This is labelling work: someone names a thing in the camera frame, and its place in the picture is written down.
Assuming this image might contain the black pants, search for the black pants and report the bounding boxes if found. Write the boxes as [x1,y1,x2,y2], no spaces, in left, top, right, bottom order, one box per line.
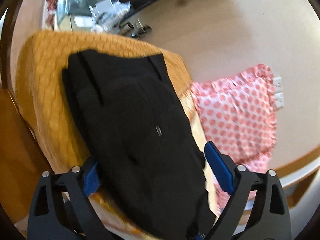
[62,50,215,239]

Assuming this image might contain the pink polka dot pillow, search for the pink polka dot pillow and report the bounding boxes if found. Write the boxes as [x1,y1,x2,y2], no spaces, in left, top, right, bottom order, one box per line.
[190,64,277,173]

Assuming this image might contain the wooden bed frame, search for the wooden bed frame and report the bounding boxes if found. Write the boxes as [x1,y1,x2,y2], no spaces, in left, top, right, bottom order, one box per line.
[1,89,52,223]

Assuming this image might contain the white wall socket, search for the white wall socket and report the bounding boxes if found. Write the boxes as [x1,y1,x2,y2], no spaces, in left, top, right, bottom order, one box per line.
[273,76,284,109]

